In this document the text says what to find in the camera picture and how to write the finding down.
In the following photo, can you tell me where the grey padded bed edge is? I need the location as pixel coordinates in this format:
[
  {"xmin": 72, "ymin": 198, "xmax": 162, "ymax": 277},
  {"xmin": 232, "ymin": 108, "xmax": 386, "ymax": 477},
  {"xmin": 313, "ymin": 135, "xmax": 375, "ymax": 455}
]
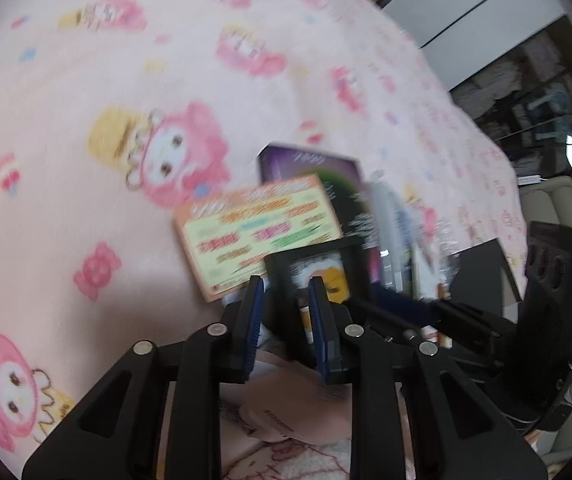
[{"xmin": 518, "ymin": 175, "xmax": 572, "ymax": 463}]

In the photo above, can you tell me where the pink patterned sheet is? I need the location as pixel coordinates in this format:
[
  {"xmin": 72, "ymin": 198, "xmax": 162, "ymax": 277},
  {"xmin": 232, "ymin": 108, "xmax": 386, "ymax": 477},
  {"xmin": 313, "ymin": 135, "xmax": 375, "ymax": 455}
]
[{"xmin": 221, "ymin": 435, "xmax": 357, "ymax": 480}]

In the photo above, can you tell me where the black glass cabinet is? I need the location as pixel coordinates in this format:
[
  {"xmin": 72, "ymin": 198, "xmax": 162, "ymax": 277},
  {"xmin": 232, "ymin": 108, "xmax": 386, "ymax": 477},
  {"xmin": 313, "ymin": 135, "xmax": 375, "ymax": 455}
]
[{"xmin": 448, "ymin": 15, "xmax": 572, "ymax": 161}]

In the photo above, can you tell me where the white cabinet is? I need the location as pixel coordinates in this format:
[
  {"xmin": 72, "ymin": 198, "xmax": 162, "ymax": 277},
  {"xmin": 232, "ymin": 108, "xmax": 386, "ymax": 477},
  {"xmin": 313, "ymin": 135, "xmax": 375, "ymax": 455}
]
[{"xmin": 381, "ymin": 0, "xmax": 572, "ymax": 91}]

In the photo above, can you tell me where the black picture frame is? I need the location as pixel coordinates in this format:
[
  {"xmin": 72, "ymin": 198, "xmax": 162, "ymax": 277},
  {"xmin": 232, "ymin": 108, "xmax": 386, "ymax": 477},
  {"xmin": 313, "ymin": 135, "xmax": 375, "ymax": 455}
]
[{"xmin": 264, "ymin": 237, "xmax": 374, "ymax": 346}]

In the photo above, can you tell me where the black round table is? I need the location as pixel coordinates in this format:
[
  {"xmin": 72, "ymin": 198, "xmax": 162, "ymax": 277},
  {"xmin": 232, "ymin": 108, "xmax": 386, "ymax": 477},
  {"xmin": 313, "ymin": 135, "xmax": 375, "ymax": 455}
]
[{"xmin": 491, "ymin": 116, "xmax": 572, "ymax": 171}]

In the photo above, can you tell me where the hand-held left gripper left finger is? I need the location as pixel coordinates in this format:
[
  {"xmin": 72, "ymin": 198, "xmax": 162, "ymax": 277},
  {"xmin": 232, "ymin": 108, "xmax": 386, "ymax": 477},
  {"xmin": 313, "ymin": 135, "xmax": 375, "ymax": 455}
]
[{"xmin": 22, "ymin": 275, "xmax": 267, "ymax": 480}]

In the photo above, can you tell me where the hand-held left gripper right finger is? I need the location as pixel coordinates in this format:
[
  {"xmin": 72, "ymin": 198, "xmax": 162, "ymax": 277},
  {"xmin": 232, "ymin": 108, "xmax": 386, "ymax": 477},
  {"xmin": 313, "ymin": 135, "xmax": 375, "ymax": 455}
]
[{"xmin": 307, "ymin": 275, "xmax": 551, "ymax": 480}]

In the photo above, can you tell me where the purple and black box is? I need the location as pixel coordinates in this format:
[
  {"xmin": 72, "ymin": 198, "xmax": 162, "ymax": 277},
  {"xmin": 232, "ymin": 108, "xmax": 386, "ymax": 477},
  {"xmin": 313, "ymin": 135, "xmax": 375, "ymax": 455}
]
[{"xmin": 257, "ymin": 144, "xmax": 381, "ymax": 281}]

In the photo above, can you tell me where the pink cartoon printed blanket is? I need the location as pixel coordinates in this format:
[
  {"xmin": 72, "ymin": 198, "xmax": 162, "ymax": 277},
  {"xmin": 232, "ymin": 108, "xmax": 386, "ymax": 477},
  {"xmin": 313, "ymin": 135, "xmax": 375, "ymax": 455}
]
[{"xmin": 0, "ymin": 0, "xmax": 529, "ymax": 466}]

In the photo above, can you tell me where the clear-sleeved printed card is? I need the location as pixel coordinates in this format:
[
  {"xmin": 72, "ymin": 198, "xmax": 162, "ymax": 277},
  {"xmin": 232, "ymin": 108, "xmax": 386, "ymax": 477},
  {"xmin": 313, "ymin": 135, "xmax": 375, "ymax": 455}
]
[{"xmin": 366, "ymin": 180, "xmax": 449, "ymax": 301}]

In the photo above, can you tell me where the orange printed card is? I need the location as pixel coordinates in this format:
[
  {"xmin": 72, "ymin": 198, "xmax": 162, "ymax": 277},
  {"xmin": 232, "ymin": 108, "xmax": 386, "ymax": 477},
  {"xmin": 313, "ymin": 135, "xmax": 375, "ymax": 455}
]
[{"xmin": 173, "ymin": 174, "xmax": 344, "ymax": 303}]

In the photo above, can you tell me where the black box container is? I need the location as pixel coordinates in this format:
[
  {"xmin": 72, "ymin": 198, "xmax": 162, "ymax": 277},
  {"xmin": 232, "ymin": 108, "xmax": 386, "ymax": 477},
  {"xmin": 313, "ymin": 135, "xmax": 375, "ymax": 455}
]
[{"xmin": 443, "ymin": 239, "xmax": 523, "ymax": 316}]

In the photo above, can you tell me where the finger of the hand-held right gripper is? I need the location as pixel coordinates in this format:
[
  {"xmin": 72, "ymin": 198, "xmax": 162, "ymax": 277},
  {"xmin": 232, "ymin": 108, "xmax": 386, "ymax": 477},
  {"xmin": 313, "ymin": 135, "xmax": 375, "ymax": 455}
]
[{"xmin": 356, "ymin": 285, "xmax": 519, "ymax": 348}]

